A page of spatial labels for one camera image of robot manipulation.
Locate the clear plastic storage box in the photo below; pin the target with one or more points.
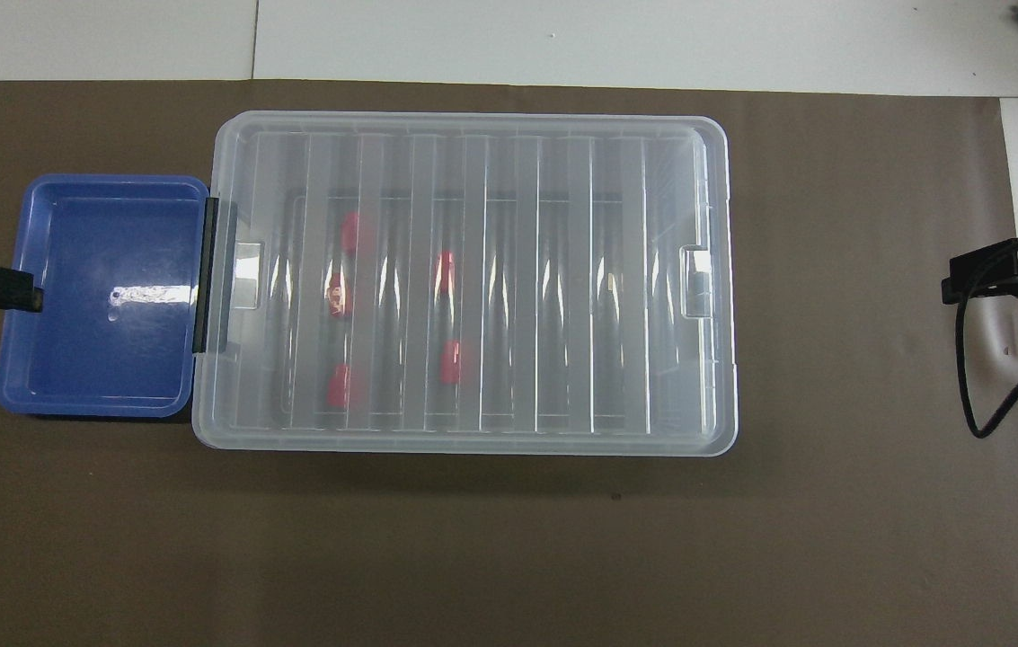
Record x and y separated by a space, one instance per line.
517 377

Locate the red block with white print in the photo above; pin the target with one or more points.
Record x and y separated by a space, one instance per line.
340 296

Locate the brown table mat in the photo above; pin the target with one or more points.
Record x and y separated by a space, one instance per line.
473 557

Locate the red toy block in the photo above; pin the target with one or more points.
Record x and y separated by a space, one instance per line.
351 232
446 270
450 362
340 386

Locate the blue plastic tray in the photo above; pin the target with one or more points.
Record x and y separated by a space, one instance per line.
95 359

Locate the clear ribbed box lid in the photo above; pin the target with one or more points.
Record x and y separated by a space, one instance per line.
383 144

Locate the black box latch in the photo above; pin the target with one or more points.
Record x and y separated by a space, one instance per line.
206 270

